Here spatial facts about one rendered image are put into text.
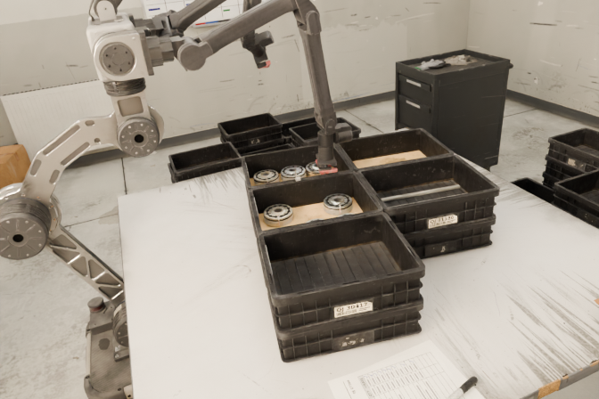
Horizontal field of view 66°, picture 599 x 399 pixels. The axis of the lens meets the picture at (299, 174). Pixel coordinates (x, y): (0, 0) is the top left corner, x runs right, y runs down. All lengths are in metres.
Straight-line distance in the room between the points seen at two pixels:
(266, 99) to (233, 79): 0.41
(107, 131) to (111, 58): 0.47
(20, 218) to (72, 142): 0.31
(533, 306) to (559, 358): 0.18
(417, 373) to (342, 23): 4.16
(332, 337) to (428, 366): 0.25
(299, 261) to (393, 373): 0.41
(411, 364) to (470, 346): 0.17
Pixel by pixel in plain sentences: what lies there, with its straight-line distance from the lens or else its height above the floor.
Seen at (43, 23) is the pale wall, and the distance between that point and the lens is 4.51.
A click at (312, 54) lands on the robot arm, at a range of 1.54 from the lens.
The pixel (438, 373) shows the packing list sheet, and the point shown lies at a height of 0.70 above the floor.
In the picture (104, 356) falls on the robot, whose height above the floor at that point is 0.24.
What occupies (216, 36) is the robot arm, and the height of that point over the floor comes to 1.47.
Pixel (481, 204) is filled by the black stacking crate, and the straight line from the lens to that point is 1.62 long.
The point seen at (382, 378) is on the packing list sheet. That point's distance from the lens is 1.28.
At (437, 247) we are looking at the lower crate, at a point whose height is 0.75.
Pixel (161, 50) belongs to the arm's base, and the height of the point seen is 1.46.
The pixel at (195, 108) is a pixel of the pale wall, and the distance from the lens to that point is 4.69.
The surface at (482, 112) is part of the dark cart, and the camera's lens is 3.39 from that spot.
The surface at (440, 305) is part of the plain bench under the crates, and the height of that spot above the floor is 0.70.
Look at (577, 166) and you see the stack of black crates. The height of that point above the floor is 0.50.
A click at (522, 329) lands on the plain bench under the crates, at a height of 0.70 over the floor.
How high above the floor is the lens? 1.69
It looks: 26 degrees down
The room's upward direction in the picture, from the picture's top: 5 degrees counter-clockwise
